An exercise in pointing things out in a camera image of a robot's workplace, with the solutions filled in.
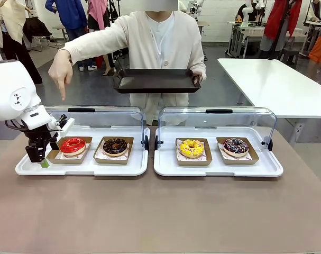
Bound white display tray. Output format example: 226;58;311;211
153;126;285;177
15;125;150;177

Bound white printed paper liner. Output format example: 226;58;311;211
55;142;91;161
218;142;254;162
98;144;131;162
176;139;207;162

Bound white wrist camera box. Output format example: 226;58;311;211
48;114;76;133

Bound yellow sprinkled donut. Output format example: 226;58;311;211
179;139;205;159

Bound purple sprinkled donut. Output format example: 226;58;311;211
223;138;250;157

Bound brown cardboard donut tray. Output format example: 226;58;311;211
216;137;260;166
46;136;93;165
93;136;135;166
175;138;214;167

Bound bystander blue top jeans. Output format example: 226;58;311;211
45;0;98;72

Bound chocolate glazed donut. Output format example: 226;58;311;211
102;137;129;157

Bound clear display lid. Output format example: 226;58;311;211
42;105;150;152
154;106;278;152

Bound grey background desk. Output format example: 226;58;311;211
227;20;309;58

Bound person left forearm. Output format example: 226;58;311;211
187;50;207;79

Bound bystander cream top black trousers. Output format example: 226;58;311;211
0;0;43;85

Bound large white table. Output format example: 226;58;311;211
217;58;321;145

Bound bystander orange trousers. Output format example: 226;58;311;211
307;25;321;64

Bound person right forearm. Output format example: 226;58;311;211
58;28;111;66

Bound red glazed donut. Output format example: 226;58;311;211
60;137;87;155

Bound person right hand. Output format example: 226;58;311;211
48;49;74;101

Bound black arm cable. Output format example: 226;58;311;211
5;119;31;137

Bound bystander pink top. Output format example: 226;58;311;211
87;0;116;77

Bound black serving tray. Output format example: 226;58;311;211
112;68;203;95

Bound chair with black jacket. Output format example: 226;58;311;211
22;16;53;53

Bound bystander red coat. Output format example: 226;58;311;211
259;0;304;52

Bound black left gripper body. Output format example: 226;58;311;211
22;123;58;147

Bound seated bystander in black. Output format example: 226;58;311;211
236;3;258;22

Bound person torso cream cardigan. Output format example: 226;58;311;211
107;10;207;126

